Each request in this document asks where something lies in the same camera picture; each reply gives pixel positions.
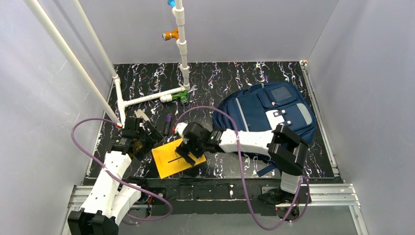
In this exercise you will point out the blue pipe fitting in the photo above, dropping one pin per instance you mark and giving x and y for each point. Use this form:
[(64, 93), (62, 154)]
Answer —
[(171, 3)]

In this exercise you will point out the silver wrench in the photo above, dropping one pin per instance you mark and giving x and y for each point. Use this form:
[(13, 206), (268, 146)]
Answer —
[(193, 88)]

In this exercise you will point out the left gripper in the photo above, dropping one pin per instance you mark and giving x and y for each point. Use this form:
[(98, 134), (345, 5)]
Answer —
[(142, 130)]

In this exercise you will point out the beige and grey stapler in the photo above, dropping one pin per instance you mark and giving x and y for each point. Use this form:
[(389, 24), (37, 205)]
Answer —
[(142, 115)]

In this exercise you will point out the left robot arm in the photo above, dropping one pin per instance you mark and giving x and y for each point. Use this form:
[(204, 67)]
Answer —
[(109, 200)]

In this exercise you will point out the yellow book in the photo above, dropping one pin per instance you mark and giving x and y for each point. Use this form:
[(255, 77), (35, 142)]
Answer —
[(168, 162)]

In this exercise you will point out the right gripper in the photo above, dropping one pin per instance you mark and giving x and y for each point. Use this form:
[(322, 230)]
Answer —
[(187, 150)]

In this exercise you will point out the orange hose nozzle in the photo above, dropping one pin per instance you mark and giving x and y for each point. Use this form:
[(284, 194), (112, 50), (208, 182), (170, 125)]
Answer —
[(174, 34)]

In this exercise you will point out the green hose nozzle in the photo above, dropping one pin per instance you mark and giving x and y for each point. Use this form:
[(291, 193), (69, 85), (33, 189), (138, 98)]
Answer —
[(182, 97)]

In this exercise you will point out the navy blue backpack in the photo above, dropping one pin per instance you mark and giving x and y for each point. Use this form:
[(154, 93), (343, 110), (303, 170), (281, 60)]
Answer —
[(263, 106)]

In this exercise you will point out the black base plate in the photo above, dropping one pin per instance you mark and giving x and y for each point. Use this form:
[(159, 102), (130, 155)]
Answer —
[(224, 196)]

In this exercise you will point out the purple cylinder object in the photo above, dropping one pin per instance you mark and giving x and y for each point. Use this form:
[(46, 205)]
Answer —
[(167, 125)]

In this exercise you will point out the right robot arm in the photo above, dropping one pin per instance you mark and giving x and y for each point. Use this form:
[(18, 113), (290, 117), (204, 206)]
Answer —
[(283, 147)]

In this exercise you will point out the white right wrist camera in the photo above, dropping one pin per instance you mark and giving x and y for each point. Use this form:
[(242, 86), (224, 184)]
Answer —
[(179, 129)]

